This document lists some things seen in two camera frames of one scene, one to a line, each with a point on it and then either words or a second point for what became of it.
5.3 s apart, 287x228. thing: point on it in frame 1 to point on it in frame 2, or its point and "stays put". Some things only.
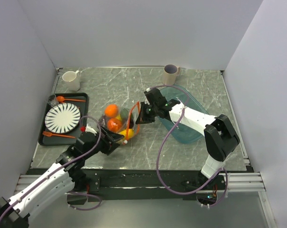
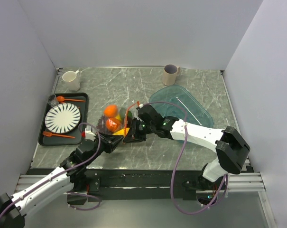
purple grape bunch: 103,121 stays put
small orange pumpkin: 114,124 stays put
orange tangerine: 111,110 stays put
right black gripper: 143,118 to 133,135
